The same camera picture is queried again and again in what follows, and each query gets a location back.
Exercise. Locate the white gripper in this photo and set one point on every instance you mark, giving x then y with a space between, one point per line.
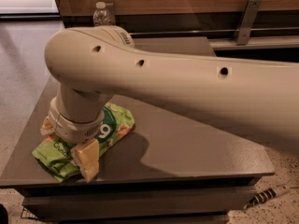
71 127

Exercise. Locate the green rice chip bag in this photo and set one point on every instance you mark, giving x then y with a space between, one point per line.
54 153

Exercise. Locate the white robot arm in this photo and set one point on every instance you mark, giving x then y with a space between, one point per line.
256 100

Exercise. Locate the clear plastic water bottle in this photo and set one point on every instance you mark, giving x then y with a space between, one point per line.
102 15

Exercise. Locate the grey cabinet drawer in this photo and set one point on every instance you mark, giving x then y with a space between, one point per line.
138 203

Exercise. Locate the grey metal bracket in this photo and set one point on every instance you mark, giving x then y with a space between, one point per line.
242 33

